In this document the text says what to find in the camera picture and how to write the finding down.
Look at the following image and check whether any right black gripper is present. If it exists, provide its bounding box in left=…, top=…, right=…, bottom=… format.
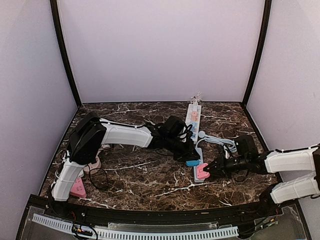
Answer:
left=203, top=153, right=249, bottom=179

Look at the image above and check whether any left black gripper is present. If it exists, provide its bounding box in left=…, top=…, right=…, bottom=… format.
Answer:
left=165, top=135, right=201, bottom=162

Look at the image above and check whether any blue square plug adapter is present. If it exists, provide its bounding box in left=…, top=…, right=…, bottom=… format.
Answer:
left=185, top=160, right=200, bottom=167

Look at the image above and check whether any pink square plug adapter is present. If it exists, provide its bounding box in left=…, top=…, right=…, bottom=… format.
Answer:
left=196, top=163, right=210, bottom=180

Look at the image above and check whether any white multicolour power strip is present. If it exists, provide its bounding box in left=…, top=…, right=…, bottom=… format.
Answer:
left=185, top=103, right=202, bottom=144

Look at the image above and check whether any pink charger plug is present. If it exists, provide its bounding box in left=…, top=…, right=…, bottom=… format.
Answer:
left=191, top=111, right=199, bottom=122

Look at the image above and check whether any white strip cable bundle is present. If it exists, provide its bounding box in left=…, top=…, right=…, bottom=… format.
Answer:
left=189, top=91, right=203, bottom=105

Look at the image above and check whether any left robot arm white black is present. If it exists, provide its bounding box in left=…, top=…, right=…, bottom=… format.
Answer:
left=48, top=112, right=200, bottom=218

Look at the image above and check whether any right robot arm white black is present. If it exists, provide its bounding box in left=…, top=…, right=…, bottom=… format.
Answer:
left=200, top=145, right=320, bottom=217

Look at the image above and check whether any pink round socket base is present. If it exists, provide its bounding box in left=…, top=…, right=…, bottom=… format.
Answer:
left=83, top=156, right=102, bottom=175

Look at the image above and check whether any pink triangular power socket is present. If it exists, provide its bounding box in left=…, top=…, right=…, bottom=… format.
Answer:
left=70, top=178, right=87, bottom=199

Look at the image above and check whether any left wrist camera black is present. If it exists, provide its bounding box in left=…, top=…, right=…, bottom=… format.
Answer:
left=164, top=115, right=186, bottom=138

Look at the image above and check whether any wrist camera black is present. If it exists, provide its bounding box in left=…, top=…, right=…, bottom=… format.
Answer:
left=164, top=115, right=186, bottom=138
left=234, top=135, right=259, bottom=157

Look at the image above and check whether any grey-blue power strip cable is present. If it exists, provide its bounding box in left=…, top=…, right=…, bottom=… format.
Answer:
left=194, top=131, right=238, bottom=154

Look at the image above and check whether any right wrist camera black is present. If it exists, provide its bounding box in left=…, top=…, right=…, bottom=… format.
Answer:
left=234, top=135, right=259, bottom=157

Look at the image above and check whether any black front rail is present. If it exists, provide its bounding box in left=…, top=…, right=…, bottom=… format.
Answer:
left=15, top=194, right=312, bottom=240

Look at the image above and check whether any black thin cable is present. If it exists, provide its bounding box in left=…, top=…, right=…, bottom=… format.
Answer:
left=87, top=163, right=110, bottom=191

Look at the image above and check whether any white slotted cable duct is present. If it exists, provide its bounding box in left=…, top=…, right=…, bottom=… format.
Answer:
left=32, top=213, right=239, bottom=240

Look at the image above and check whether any right black frame post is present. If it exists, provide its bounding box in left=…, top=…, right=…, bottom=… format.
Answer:
left=241, top=0, right=272, bottom=109

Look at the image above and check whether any black frame post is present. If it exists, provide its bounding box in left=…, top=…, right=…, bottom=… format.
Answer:
left=49, top=0, right=82, bottom=108
left=241, top=0, right=272, bottom=109

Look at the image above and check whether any left black frame post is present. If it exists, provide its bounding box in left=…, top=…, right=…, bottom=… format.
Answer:
left=49, top=0, right=82, bottom=108

